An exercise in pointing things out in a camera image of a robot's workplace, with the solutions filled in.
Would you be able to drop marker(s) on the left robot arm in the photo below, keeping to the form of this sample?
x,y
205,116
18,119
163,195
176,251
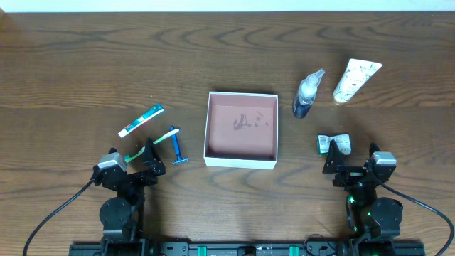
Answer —
x,y
123,216

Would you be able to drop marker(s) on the green white toothbrush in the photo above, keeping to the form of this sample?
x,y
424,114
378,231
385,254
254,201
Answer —
x,y
129,158

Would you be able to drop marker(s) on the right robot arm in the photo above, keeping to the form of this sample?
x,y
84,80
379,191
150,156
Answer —
x,y
375,221

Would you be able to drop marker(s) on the green white packet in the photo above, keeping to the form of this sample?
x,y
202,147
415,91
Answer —
x,y
342,141

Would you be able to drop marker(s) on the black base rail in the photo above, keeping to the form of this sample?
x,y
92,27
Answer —
x,y
310,247

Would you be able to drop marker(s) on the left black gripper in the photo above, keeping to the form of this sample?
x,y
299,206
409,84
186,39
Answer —
x,y
131,178

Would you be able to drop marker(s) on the white Pantene tube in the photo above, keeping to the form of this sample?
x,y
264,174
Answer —
x,y
357,73

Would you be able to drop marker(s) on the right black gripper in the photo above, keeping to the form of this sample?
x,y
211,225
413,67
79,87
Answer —
x,y
354,173

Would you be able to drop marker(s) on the white box with pink interior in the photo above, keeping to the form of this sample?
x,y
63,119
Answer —
x,y
241,130

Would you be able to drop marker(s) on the green red toothpaste tube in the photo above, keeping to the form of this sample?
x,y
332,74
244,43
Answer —
x,y
145,117

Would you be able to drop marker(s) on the clear spray bottle dark liquid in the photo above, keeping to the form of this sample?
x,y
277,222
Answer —
x,y
306,94

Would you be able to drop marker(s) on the blue disposable razor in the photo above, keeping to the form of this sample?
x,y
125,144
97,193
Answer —
x,y
179,158

